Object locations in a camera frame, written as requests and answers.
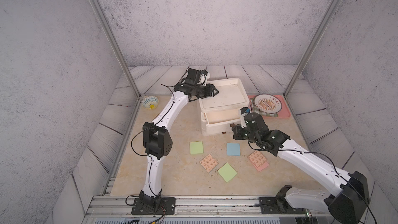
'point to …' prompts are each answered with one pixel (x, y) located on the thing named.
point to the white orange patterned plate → (267, 103)
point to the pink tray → (284, 112)
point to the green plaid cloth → (255, 110)
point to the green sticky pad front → (227, 172)
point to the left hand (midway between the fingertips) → (219, 92)
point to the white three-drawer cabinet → (232, 95)
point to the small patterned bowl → (150, 102)
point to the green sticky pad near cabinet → (196, 148)
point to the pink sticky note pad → (262, 167)
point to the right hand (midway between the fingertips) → (233, 128)
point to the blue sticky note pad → (233, 149)
